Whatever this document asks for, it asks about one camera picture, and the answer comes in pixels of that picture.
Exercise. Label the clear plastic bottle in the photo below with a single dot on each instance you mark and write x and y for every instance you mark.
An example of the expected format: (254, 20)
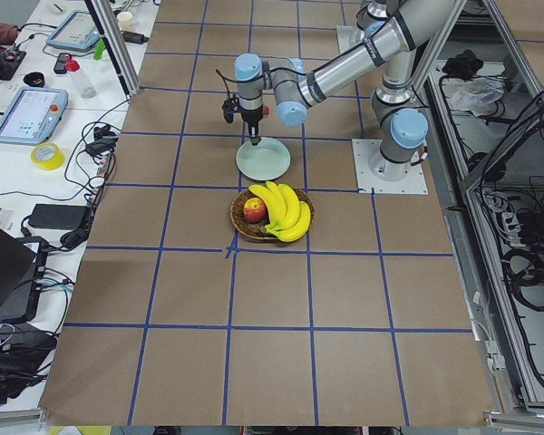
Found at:
(79, 78)

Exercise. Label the yellow tape roll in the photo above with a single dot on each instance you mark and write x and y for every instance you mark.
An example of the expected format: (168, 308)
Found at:
(47, 156)

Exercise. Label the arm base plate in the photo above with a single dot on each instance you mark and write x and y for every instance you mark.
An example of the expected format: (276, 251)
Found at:
(376, 175)

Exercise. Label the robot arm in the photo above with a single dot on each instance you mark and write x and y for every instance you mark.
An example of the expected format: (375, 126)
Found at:
(384, 31)

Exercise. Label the black power brick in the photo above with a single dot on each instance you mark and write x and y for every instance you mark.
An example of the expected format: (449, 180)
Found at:
(52, 216)

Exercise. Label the woven wicker basket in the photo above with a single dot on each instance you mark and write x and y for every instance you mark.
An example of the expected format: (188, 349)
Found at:
(250, 231)

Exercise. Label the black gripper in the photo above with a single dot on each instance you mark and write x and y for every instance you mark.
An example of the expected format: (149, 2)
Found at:
(252, 119)

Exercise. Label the teach pendant tablet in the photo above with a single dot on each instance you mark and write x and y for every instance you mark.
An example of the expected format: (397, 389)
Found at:
(32, 115)
(77, 33)

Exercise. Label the yellow banana bunch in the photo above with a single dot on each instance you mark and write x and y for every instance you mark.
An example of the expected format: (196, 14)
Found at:
(289, 217)

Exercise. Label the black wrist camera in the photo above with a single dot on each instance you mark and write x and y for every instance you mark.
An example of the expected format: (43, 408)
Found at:
(229, 108)

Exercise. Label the aluminium frame rail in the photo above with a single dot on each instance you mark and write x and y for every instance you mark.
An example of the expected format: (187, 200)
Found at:
(109, 30)

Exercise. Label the black laptop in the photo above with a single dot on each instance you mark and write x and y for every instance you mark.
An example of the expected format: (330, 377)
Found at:
(21, 267)

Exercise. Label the red yellow apple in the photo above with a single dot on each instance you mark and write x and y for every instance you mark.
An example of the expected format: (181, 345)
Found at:
(254, 210)

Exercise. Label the light green plate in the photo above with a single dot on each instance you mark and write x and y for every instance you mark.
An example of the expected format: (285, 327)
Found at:
(268, 160)

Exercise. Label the paper cup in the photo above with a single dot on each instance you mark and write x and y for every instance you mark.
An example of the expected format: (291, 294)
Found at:
(125, 20)

